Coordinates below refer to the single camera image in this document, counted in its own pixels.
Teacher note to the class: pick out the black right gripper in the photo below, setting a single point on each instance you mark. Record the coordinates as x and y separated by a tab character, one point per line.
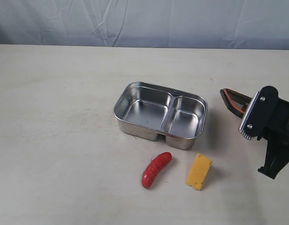
267	116

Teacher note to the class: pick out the yellow toy cheese slice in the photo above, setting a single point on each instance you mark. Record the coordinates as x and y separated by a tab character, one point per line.
198	172

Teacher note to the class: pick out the red toy sausage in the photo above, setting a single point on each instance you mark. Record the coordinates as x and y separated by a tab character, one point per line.
153	169

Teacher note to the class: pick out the dark transparent box lid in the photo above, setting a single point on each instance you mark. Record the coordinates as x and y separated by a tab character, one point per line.
240	106

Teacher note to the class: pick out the stainless steel lunch box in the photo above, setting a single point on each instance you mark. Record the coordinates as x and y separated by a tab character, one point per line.
148	110

